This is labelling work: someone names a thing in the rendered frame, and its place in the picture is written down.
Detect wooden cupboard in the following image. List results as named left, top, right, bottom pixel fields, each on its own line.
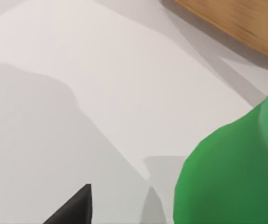
left=162, top=0, right=268, bottom=62

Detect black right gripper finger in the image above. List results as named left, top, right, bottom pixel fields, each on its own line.
left=42, top=183, right=93, bottom=224

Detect green bottle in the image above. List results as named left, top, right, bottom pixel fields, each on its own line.
left=174, top=80, right=268, bottom=224

